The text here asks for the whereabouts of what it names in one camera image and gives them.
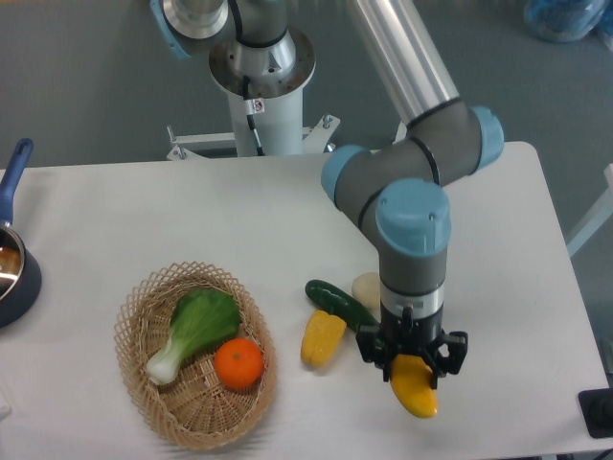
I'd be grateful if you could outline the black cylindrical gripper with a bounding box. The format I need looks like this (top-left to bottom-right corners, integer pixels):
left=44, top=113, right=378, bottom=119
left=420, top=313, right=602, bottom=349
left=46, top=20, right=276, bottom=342
left=355, top=303, right=468, bottom=389

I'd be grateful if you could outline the yellow mango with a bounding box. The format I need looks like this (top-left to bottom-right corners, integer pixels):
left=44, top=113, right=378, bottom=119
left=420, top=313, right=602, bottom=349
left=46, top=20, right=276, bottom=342
left=390, top=355, right=438, bottom=419

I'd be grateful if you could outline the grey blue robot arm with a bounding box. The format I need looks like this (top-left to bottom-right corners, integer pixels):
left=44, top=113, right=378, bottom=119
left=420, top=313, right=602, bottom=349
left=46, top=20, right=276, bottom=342
left=150, top=1, right=504, bottom=385

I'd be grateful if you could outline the pale potato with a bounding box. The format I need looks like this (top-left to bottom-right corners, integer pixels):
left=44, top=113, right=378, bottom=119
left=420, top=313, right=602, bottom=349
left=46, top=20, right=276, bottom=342
left=352, top=272, right=380, bottom=310

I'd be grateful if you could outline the green cucumber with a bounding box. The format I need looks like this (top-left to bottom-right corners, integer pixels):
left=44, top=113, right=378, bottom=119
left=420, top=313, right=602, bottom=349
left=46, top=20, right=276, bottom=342
left=305, top=279, right=379, bottom=334

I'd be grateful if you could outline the yellow bell pepper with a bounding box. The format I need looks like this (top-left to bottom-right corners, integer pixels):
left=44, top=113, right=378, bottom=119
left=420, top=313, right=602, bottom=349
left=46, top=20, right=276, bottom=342
left=301, top=310, right=347, bottom=368

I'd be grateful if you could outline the orange tangerine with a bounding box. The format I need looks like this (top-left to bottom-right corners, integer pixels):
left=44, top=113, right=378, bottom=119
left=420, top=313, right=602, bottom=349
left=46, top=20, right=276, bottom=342
left=214, top=338, right=264, bottom=390

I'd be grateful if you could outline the black device at edge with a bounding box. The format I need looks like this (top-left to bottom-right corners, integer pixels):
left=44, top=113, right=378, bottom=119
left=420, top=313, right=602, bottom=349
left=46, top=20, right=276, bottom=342
left=578, top=388, right=612, bottom=439

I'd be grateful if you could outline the green bok choy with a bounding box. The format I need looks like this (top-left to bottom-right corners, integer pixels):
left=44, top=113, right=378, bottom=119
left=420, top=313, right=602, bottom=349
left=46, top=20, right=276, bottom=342
left=146, top=287, right=240, bottom=385

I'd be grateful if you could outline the woven wicker basket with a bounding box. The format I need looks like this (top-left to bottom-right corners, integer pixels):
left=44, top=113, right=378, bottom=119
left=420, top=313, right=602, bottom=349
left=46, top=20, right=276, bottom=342
left=115, top=262, right=277, bottom=450

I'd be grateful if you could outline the blue plastic bag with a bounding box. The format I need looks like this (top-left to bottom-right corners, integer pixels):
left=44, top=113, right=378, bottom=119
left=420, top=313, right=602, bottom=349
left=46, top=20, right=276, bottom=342
left=523, top=0, right=612, bottom=43

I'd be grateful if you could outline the blue saucepan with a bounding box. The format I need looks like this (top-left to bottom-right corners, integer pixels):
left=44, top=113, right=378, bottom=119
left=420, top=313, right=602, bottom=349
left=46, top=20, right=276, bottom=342
left=1, top=138, right=42, bottom=328

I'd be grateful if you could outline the white frame at right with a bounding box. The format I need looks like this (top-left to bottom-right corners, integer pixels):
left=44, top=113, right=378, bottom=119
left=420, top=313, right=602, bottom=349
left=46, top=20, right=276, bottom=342
left=566, top=164, right=612, bottom=257

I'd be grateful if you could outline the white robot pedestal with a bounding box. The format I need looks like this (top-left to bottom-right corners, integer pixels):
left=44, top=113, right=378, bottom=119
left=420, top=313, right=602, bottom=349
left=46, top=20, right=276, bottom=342
left=167, top=27, right=341, bottom=160

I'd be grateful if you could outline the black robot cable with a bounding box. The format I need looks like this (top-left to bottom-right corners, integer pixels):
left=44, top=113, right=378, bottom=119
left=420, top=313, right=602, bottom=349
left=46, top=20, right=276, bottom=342
left=226, top=0, right=267, bottom=157

